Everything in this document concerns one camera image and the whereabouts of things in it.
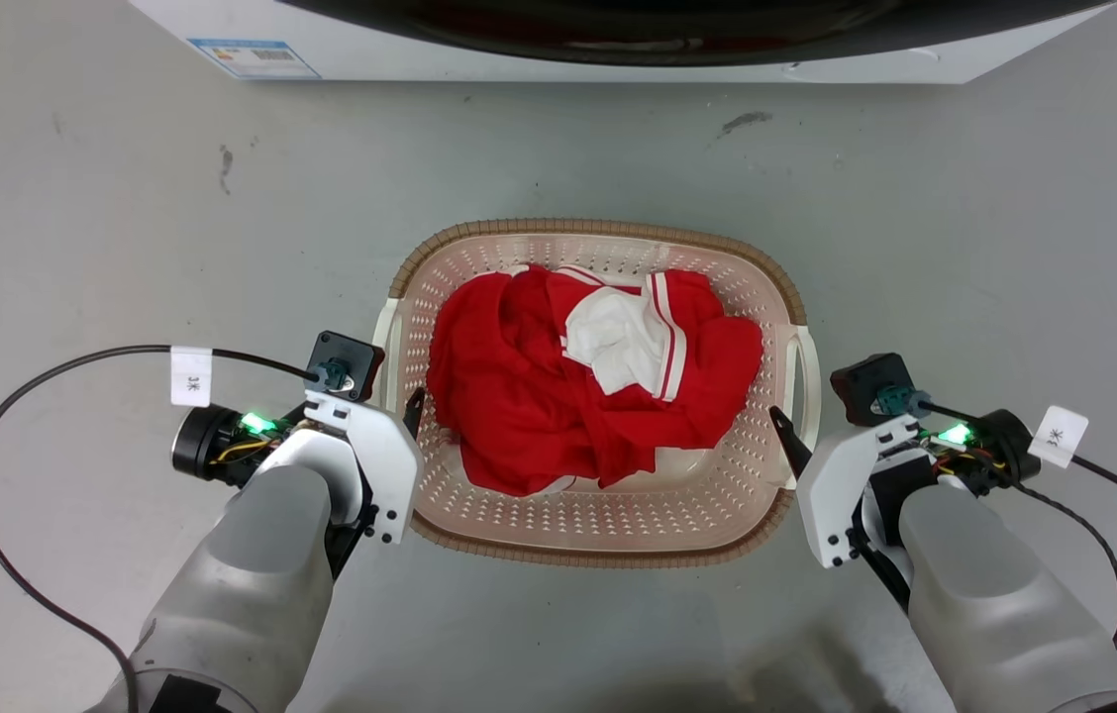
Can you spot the blue white energy label sticker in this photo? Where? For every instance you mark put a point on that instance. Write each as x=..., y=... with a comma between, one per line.
x=253, y=57

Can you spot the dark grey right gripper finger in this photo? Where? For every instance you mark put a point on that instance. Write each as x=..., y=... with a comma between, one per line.
x=792, y=441

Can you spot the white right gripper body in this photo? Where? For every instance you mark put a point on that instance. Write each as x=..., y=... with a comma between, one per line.
x=831, y=495

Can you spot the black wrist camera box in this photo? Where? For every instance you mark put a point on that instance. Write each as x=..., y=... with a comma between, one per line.
x=865, y=381
x=351, y=355

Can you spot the dark washing machine door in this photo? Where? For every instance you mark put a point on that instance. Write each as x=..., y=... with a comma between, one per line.
x=677, y=35

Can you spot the white washing machine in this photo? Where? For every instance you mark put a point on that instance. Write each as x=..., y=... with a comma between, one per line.
x=618, y=71

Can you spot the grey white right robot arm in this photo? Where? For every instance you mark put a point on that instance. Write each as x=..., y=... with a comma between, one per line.
x=994, y=604

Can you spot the beige plastic laundry basket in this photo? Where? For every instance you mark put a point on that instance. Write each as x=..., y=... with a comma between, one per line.
x=598, y=520

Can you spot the white cloth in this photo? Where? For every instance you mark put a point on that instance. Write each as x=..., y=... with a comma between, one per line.
x=613, y=342

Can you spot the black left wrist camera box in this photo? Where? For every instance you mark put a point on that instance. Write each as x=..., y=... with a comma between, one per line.
x=351, y=355

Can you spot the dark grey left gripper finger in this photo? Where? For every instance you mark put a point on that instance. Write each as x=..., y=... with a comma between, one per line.
x=414, y=408

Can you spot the red garment with white stripes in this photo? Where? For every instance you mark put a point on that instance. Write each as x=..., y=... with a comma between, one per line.
x=519, y=396

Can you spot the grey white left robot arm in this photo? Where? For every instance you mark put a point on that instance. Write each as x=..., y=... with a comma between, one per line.
x=252, y=584

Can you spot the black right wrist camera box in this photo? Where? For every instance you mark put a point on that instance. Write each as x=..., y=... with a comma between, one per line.
x=865, y=381

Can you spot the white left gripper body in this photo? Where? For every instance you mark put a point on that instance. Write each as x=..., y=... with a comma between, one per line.
x=385, y=465

